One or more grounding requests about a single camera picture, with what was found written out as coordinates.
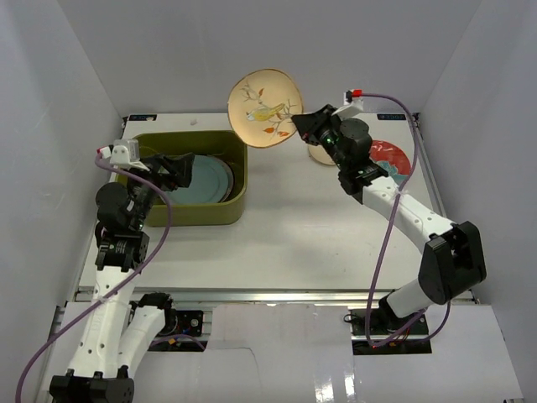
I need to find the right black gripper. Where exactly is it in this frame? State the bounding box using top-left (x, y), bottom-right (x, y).
top-left (291, 106), bottom-right (347, 172)

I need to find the small cream black plate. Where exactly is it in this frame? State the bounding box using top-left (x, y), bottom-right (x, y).
top-left (307, 144), bottom-right (335, 165)

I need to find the light blue plate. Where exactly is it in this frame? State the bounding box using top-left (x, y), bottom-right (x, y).
top-left (168, 154), bottom-right (227, 205)

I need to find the beige bird branch plate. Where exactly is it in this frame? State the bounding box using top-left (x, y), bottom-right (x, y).
top-left (227, 69), bottom-right (304, 149)

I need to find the dark rimmed beige plate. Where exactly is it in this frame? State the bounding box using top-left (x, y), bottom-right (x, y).
top-left (215, 157), bottom-right (235, 202)

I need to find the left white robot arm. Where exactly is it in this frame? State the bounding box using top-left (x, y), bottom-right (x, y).
top-left (49, 153), bottom-right (195, 402)

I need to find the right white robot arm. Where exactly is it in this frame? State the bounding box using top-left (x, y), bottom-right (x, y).
top-left (291, 105), bottom-right (487, 335)

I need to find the green plastic bin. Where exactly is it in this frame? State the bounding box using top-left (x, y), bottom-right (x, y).
top-left (135, 130), bottom-right (248, 227)

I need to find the red blue flower plate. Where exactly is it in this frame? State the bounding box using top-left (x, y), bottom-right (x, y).
top-left (370, 140), bottom-right (411, 182)

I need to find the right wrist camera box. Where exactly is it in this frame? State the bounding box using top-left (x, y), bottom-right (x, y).
top-left (332, 89), bottom-right (364, 120)

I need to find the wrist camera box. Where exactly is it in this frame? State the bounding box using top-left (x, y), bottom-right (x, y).
top-left (332, 89), bottom-right (364, 120)
top-left (97, 139), bottom-right (149, 171)

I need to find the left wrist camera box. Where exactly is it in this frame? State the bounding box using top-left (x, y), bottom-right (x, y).
top-left (97, 139), bottom-right (149, 171)

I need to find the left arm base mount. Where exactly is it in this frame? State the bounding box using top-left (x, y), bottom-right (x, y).
top-left (128, 292), bottom-right (206, 353)

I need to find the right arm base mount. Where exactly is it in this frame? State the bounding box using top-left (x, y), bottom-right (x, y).
top-left (343, 309), bottom-right (432, 356)

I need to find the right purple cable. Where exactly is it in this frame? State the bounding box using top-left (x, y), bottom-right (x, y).
top-left (360, 92), bottom-right (454, 349)

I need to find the aluminium table frame rail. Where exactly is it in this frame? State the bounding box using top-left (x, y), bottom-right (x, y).
top-left (412, 113), bottom-right (487, 305)

